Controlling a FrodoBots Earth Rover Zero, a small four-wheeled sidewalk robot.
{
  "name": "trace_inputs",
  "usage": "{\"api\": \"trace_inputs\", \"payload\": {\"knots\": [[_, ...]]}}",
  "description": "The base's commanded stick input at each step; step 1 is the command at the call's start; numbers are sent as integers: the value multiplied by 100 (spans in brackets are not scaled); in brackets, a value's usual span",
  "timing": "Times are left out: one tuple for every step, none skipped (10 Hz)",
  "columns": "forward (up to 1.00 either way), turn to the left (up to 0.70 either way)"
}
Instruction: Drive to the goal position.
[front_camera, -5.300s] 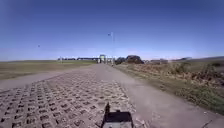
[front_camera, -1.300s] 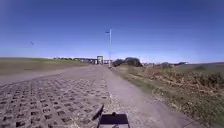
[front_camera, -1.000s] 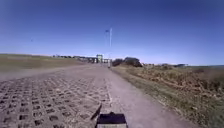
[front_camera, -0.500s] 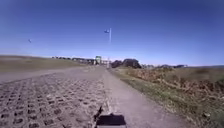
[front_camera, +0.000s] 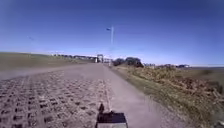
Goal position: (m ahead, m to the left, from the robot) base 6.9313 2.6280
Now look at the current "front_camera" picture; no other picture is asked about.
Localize tall pale lamp post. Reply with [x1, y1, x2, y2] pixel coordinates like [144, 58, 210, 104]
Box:
[106, 25, 115, 68]

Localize row of distant buildings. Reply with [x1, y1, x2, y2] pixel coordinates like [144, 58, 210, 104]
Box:
[53, 53, 114, 64]

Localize grey road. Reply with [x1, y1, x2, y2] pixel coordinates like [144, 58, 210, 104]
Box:
[0, 63, 105, 82]

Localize flat grass field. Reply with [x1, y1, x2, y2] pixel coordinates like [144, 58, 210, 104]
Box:
[0, 51, 96, 72]

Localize concrete grid paver surface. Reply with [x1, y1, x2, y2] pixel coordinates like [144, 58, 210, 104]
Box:
[0, 71, 109, 128]

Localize grey concrete path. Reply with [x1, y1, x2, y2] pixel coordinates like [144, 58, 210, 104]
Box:
[95, 63, 188, 128]

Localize clump of dark bushes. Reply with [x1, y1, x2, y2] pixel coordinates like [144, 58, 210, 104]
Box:
[112, 56, 145, 69]

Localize grass verge with dry brush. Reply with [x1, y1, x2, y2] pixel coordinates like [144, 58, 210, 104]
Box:
[109, 64, 224, 128]

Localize distant low buildings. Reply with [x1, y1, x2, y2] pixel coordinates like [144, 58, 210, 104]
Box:
[163, 63, 192, 69]

